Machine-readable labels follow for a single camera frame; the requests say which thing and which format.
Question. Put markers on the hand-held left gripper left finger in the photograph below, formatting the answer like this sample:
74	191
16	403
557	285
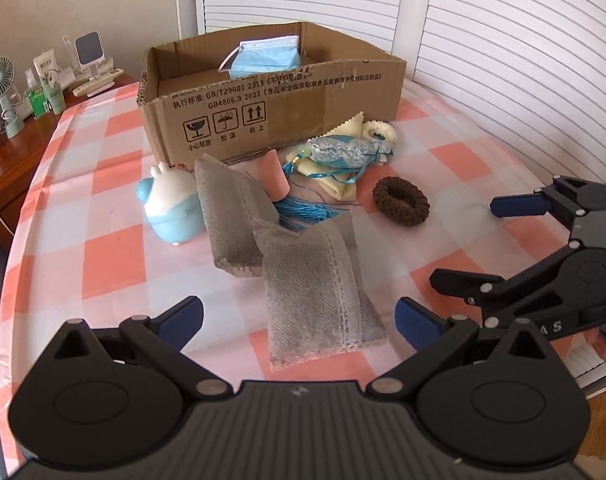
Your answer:
183	322

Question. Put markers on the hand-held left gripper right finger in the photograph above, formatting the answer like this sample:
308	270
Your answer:
418	325

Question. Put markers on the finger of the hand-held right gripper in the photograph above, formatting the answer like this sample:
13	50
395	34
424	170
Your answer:
468	285
518	205

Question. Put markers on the grey non-woven pouch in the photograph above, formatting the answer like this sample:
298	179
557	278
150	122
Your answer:
313	290
223	210

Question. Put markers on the brown hair scrunchie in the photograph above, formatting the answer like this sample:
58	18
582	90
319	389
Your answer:
383	205

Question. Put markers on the blue white toy figure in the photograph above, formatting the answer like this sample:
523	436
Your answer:
170	205

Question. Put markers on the white flower hair scrunchie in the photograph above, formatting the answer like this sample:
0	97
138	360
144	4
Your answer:
385	132

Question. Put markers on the yellow cleaning cloth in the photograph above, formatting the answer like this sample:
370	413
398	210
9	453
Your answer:
340	187

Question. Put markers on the brocade sachet with blue tassel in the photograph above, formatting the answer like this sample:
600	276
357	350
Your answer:
343	152

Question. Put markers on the brown cardboard box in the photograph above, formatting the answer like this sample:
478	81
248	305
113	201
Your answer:
293	110

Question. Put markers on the blue face mask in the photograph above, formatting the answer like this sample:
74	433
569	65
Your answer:
268	57

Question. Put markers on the person's right hand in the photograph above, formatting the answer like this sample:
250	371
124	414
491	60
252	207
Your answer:
603	347

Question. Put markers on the pink white checked tablecloth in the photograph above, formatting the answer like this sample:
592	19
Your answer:
108	265

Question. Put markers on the wooden nightstand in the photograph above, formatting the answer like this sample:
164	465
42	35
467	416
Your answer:
13	170

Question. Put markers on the white remote control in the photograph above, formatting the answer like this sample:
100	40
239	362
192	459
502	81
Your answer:
97	82

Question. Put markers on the pale green bottle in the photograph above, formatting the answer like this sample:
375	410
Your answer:
56	97

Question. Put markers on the green label sanitizer bottle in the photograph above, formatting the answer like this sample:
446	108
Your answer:
37	102

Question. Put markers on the white device with grey screen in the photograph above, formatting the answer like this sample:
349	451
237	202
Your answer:
89	47

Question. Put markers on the white cosmetic tube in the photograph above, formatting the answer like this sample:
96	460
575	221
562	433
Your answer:
45	65

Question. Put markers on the white wall conduit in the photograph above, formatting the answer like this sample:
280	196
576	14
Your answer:
178	0

